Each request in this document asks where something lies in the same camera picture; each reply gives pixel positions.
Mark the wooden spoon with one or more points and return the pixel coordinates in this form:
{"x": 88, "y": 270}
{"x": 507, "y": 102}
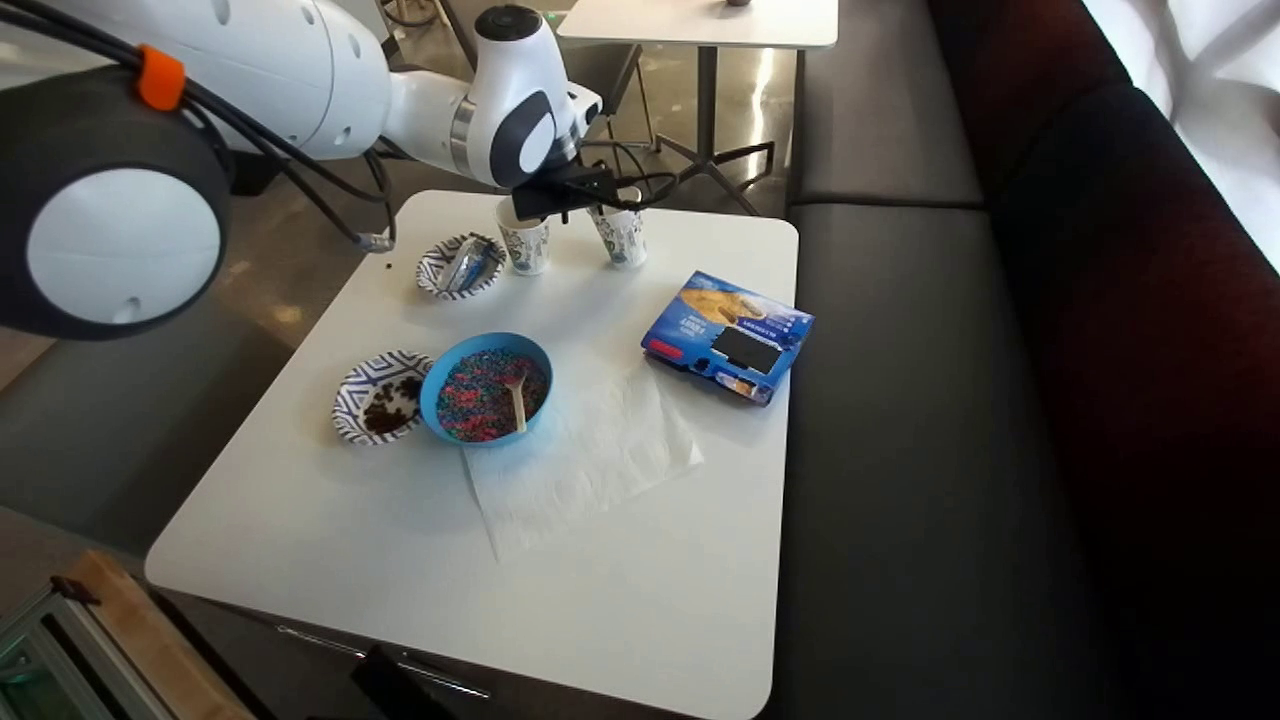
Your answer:
{"x": 517, "y": 399}

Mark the patterned paper bowl with chocolate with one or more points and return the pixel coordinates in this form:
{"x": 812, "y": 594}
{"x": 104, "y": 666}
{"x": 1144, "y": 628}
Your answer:
{"x": 352, "y": 402}

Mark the colourful candy pile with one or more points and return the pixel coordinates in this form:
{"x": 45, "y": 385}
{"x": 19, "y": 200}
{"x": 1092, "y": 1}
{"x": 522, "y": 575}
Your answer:
{"x": 472, "y": 392}

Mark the grey metal device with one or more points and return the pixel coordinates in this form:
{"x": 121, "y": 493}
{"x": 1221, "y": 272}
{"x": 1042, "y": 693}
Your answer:
{"x": 53, "y": 666}

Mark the dark chocolate pieces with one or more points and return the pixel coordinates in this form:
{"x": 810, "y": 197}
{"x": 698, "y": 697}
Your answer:
{"x": 388, "y": 408}

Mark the grey padded stool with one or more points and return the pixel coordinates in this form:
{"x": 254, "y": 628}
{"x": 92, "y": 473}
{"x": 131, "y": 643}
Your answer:
{"x": 121, "y": 455}

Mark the white side table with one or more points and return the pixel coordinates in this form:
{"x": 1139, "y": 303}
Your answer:
{"x": 706, "y": 20}

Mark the blue plastic bowl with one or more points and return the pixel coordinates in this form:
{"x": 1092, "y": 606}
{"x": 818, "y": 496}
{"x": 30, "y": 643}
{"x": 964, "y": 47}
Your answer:
{"x": 486, "y": 438}

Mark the white paper napkin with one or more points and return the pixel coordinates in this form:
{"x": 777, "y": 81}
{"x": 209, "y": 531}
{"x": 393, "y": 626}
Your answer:
{"x": 615, "y": 440}

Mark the silver foil packet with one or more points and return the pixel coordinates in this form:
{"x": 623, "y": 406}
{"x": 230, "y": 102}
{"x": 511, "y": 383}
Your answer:
{"x": 466, "y": 264}

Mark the black clamp mount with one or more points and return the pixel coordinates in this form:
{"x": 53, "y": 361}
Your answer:
{"x": 401, "y": 685}

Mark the blue snack box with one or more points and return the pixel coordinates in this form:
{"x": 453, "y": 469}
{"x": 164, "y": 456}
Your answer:
{"x": 726, "y": 332}

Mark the black bench sofa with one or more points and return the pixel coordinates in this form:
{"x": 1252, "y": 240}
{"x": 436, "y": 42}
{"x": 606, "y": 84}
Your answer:
{"x": 933, "y": 465}

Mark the wooden workbench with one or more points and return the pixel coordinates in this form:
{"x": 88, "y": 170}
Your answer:
{"x": 146, "y": 643}

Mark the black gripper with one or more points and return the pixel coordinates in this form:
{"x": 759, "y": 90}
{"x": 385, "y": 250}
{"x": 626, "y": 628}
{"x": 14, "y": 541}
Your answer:
{"x": 574, "y": 188}

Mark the patterned paper bowl with packets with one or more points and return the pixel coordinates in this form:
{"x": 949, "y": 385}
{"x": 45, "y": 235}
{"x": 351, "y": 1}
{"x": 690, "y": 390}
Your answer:
{"x": 436, "y": 272}

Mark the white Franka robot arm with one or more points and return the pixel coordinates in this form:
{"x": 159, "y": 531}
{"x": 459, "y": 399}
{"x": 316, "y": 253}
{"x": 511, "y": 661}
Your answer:
{"x": 293, "y": 65}

